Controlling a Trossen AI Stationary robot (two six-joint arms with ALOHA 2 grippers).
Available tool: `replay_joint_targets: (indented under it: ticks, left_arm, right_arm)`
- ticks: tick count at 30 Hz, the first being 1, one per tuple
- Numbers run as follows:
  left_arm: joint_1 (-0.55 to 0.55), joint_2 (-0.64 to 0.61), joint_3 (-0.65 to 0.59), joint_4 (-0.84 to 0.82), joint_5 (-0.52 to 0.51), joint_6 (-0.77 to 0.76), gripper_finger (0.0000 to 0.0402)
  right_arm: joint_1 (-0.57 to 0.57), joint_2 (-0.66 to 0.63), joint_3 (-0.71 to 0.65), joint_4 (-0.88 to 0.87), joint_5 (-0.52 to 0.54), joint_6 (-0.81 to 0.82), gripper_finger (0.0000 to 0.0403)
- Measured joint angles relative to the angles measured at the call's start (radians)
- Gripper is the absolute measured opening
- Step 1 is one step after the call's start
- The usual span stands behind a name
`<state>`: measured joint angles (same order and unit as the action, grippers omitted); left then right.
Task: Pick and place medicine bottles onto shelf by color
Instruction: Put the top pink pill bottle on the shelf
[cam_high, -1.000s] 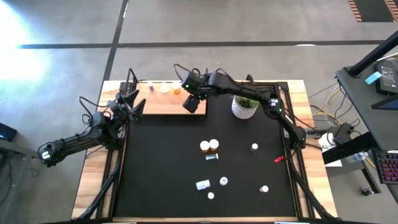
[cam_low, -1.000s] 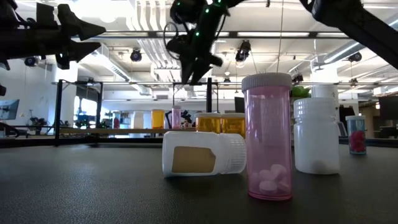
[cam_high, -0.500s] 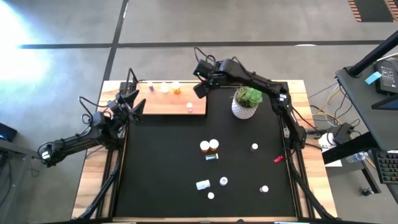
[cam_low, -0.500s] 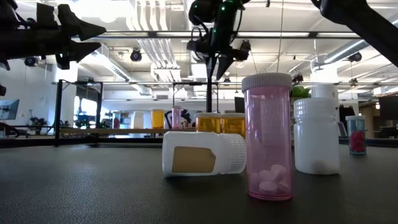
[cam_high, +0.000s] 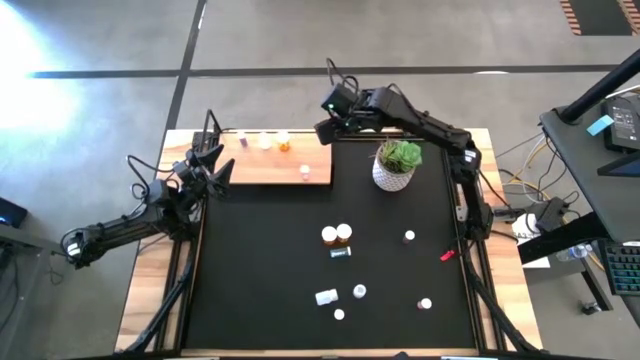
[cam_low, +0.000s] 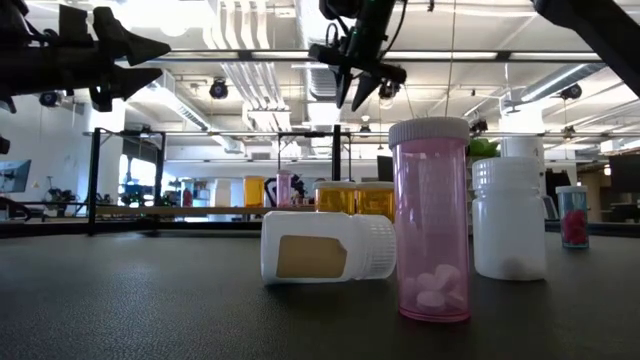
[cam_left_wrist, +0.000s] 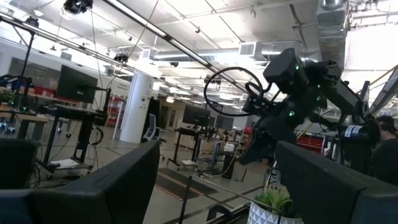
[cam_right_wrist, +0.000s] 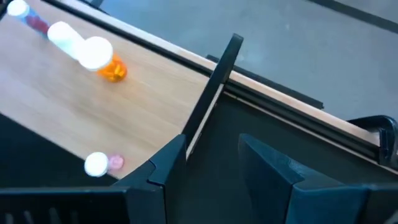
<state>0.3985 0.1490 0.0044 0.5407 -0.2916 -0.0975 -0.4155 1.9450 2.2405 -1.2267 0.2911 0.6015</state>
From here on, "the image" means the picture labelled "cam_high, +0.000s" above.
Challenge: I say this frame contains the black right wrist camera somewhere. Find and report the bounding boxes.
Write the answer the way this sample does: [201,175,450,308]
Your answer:
[320,82,359,120]

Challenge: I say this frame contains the grey side desk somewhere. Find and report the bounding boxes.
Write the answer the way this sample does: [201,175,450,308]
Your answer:
[538,84,640,326]

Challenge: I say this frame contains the yellow cable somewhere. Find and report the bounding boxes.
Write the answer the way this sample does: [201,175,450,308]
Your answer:
[501,137,551,199]

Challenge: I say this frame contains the black electronic device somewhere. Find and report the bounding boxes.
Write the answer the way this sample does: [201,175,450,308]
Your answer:
[0,197,29,230]

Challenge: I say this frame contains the black backlit keyboard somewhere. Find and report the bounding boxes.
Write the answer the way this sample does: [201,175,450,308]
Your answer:
[598,241,640,297]

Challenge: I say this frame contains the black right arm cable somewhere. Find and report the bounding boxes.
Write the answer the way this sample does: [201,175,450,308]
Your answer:
[325,57,361,96]

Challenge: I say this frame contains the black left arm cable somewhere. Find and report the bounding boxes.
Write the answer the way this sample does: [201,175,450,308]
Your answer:
[125,153,174,211]

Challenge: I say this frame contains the black round pole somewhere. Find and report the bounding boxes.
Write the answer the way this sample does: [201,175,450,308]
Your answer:
[558,48,640,124]

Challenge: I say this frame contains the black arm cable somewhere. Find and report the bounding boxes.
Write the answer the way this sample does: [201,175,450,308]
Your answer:
[125,153,174,211]
[325,57,361,96]

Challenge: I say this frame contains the black power adapter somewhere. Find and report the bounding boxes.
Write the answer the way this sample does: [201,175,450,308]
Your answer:
[534,197,569,232]

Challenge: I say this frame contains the black aluminium rig frame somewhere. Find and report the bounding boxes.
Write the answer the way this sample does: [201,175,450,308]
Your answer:
[113,107,549,357]

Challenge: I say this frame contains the wooden shelf black frame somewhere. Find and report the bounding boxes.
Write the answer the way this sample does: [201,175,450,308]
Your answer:
[202,108,334,187]

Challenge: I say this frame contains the white bottle tan label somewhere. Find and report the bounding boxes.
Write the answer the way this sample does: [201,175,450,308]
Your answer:
[314,288,340,307]

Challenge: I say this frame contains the black tablet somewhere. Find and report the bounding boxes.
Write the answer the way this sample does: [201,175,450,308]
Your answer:
[596,152,640,178]

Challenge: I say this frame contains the white paper sheet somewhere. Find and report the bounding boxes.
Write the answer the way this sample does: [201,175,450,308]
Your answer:
[519,255,551,270]

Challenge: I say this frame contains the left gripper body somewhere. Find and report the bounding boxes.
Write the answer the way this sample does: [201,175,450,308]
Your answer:
[172,152,221,201]

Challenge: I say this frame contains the grey cable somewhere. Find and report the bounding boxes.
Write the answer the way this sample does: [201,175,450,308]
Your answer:
[493,130,546,160]

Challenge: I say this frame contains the black table mat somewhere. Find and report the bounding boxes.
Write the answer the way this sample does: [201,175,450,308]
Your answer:
[182,139,477,350]

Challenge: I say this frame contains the light blue block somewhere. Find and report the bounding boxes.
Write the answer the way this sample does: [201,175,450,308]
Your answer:
[585,114,615,137]

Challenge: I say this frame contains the clear plastic water bottle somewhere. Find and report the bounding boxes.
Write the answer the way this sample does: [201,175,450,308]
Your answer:
[555,243,591,263]

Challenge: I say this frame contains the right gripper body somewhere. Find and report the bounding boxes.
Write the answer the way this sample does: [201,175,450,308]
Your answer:
[339,87,389,132]

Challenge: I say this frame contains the black orange-edged floor mat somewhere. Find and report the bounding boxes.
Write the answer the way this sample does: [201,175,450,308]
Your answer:
[558,0,640,37]

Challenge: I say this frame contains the black labelled device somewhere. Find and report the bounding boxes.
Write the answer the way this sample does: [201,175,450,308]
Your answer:
[601,94,640,154]

